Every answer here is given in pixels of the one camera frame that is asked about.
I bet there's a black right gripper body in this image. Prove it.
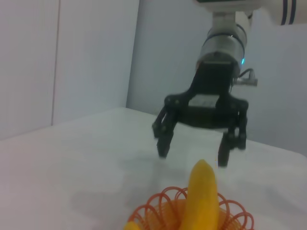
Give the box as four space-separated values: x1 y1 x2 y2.
165 61 249 130

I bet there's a wrist cable with silver connector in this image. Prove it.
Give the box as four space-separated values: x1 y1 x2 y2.
231 69 259 87

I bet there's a yellow banana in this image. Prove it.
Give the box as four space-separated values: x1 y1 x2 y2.
122 159 220 230

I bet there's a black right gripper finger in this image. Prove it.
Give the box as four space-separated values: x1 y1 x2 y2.
217 108 248 168
152 105 178 159

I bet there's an orange woven plastic basket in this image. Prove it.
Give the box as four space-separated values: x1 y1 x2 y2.
127 185 255 230

